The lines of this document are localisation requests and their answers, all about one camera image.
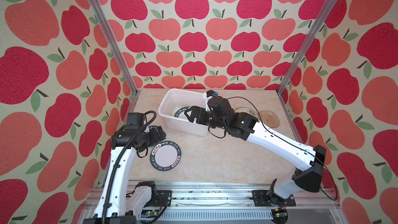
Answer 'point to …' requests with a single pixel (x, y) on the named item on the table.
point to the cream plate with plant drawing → (249, 110)
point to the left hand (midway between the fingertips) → (161, 138)
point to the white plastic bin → (170, 99)
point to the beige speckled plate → (269, 118)
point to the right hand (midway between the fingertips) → (194, 112)
